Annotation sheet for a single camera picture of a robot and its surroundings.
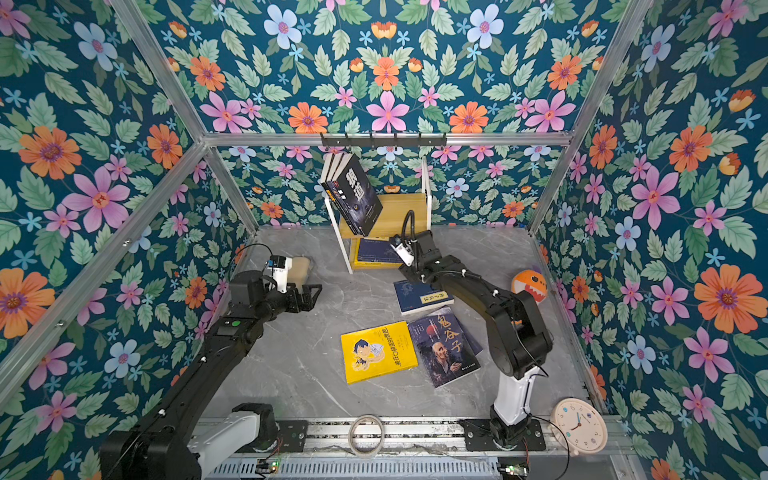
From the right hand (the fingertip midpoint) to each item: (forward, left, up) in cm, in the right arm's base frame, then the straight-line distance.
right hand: (412, 257), depth 94 cm
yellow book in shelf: (+5, +17, -9) cm, 19 cm away
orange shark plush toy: (-7, -38, -5) cm, 39 cm away
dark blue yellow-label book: (+9, +12, -7) cm, 17 cm away
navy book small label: (-6, -2, -12) cm, 14 cm away
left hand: (-13, +28, +8) cm, 32 cm away
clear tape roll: (-49, +9, -13) cm, 51 cm away
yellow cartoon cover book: (-26, +11, -12) cm, 30 cm away
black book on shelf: (+4, +21, +24) cm, 32 cm away
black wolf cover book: (+8, +16, +18) cm, 26 cm away
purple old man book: (-25, -9, -12) cm, 29 cm away
